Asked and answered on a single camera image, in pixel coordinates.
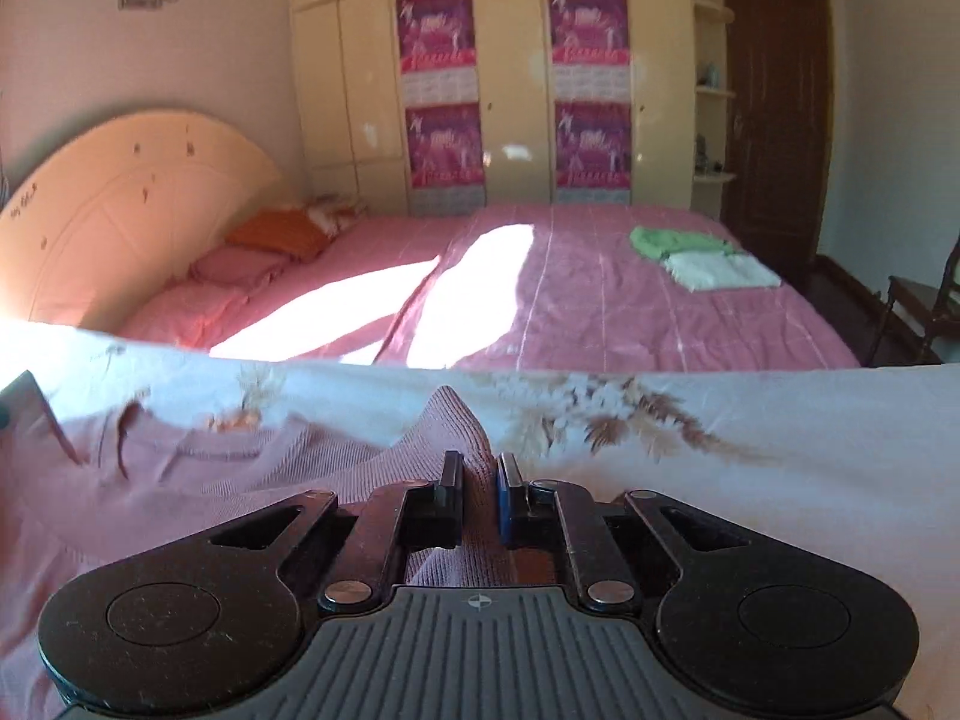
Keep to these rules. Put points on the dark wooden door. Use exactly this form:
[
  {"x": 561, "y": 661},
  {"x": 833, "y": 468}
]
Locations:
[{"x": 780, "y": 105}]

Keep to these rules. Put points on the small dark ornament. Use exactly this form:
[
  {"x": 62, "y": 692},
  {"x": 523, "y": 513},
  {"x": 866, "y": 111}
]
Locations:
[{"x": 705, "y": 157}]

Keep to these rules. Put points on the pink pillow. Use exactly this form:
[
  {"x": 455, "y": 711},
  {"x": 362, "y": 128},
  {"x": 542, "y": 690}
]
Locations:
[{"x": 236, "y": 266}]

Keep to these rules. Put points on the light floral bed sheet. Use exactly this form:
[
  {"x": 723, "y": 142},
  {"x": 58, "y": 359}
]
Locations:
[{"x": 750, "y": 420}]

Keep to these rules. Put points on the cream wardrobe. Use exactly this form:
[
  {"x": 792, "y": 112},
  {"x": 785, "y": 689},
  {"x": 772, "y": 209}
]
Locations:
[{"x": 510, "y": 52}]

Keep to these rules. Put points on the dark wooden chair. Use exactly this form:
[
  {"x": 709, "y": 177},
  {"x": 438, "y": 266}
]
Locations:
[{"x": 907, "y": 300}]

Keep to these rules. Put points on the pink knit sweater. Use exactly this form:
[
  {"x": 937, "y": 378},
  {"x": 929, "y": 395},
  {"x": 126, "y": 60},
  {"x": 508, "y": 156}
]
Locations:
[{"x": 262, "y": 457}]

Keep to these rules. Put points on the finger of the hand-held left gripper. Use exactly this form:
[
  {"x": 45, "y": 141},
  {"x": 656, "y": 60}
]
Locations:
[{"x": 22, "y": 394}]

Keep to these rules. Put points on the purple wall poster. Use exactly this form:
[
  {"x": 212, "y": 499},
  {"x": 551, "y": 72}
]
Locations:
[
  {"x": 589, "y": 26},
  {"x": 436, "y": 34},
  {"x": 592, "y": 142},
  {"x": 444, "y": 146}
]

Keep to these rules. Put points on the white folded cloth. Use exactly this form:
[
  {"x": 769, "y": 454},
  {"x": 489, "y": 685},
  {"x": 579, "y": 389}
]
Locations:
[{"x": 720, "y": 270}]

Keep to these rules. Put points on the small blue ornament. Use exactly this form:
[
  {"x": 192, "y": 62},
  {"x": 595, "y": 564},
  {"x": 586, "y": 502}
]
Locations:
[{"x": 709, "y": 75}]

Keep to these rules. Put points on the cream corner shelf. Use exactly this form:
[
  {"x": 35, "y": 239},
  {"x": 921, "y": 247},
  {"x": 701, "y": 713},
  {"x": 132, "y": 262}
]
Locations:
[{"x": 712, "y": 94}]

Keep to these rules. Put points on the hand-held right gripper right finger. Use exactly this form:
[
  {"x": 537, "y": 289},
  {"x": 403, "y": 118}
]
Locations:
[{"x": 508, "y": 510}]

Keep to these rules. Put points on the green folded cloth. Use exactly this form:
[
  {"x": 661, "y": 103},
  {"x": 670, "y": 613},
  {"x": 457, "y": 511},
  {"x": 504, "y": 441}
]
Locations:
[{"x": 667, "y": 240}]

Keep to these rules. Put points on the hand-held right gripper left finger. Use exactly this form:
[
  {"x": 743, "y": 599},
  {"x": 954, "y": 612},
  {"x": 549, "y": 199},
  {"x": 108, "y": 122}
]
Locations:
[{"x": 452, "y": 499}]

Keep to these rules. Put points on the pink bed sheet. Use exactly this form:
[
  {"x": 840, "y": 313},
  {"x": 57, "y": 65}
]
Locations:
[{"x": 600, "y": 300}]

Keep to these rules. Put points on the cream arched headboard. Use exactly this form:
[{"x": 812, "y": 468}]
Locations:
[{"x": 112, "y": 225}]

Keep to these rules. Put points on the striped orange pillow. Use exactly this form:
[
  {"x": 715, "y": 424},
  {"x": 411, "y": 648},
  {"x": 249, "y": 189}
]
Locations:
[{"x": 277, "y": 232}]

